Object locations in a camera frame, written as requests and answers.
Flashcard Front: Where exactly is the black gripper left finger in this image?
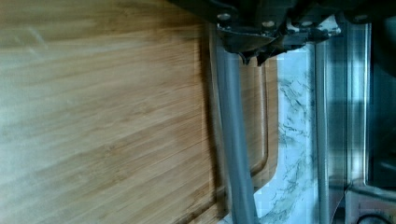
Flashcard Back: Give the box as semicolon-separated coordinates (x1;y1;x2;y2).
217;22;277;65

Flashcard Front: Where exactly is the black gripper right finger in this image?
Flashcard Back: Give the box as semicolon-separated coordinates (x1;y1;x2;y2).
257;28;341;66

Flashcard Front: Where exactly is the bamboo cutting board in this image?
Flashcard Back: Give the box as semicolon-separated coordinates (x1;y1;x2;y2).
0;0;279;224

